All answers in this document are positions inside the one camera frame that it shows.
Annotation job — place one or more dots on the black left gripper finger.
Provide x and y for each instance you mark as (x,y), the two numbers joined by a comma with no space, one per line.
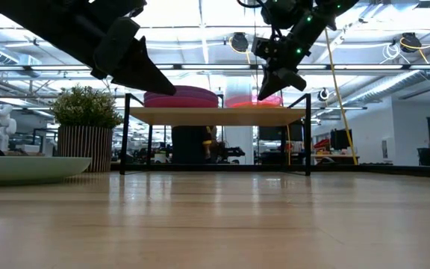
(140,74)

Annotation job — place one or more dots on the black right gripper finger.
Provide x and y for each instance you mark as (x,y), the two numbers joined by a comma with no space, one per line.
(296,81)
(273,84)

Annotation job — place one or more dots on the purple plate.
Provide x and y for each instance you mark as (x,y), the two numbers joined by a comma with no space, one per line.
(181,89)
(151,96)

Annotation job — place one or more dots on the pink translucent plate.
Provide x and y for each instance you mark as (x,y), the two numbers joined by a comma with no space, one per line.
(237,100)

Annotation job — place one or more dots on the magenta plate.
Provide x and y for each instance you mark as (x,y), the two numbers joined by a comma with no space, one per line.
(181,104)

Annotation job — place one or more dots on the teal plate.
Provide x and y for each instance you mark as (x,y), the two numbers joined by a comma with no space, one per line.
(24,168)

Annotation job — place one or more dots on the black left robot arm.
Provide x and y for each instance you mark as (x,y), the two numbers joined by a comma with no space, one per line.
(50,22)

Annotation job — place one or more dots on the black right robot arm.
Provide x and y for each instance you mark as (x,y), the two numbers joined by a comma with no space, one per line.
(323,11)

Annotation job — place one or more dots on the wooden shelf with black legs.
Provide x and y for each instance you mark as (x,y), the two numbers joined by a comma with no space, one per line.
(218,116)

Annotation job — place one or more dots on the black computer monitor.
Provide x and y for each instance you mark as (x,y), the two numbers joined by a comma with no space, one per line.
(271,133)
(341,139)

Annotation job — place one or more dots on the red bag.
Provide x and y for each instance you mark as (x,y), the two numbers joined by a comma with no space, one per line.
(321,144)

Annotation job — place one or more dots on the potted plant in ribbed pot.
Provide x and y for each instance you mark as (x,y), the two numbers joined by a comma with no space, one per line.
(86,123)

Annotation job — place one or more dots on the white round column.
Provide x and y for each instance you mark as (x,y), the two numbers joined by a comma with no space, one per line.
(239,149)

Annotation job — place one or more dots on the person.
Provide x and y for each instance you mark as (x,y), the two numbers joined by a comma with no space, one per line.
(189,145)

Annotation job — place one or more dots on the white robot figure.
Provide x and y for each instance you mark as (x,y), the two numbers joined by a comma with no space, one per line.
(0,123)

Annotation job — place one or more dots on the black office chair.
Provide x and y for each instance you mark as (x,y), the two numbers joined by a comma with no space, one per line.
(424,157)

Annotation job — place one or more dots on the black aluminium table frame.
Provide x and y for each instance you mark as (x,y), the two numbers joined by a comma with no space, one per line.
(386,170)

